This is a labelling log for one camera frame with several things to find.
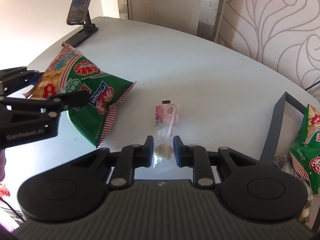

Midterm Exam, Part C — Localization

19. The white lollipop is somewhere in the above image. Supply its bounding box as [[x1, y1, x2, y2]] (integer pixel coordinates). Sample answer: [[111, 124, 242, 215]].
[[152, 98, 181, 174]]

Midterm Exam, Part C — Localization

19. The black phone stand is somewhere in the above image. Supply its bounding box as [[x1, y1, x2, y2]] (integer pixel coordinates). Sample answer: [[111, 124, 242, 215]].
[[65, 11, 98, 48]]

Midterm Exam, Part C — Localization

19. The silver printed snack packet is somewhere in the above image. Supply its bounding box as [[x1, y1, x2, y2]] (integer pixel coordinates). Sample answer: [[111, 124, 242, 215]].
[[273, 155, 295, 175]]

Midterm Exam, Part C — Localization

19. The black television cable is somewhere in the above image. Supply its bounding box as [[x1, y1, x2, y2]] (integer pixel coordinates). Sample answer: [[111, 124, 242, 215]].
[[304, 80, 320, 91]]

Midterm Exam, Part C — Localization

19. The smartphone with lit screen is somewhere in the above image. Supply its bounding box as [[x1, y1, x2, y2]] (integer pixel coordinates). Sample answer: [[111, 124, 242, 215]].
[[66, 0, 91, 25]]

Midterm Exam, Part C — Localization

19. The dark grey cardboard box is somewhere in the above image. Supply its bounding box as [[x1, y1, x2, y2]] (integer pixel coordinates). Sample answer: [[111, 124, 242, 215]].
[[259, 91, 320, 230]]

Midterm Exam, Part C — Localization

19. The green prawn cracker bag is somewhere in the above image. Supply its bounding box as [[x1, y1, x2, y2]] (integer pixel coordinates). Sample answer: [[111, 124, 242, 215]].
[[290, 105, 320, 197], [24, 43, 135, 148]]

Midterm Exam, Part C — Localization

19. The metal framed wall panel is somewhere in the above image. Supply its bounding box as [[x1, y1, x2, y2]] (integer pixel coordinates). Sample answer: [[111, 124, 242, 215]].
[[118, 0, 226, 42]]

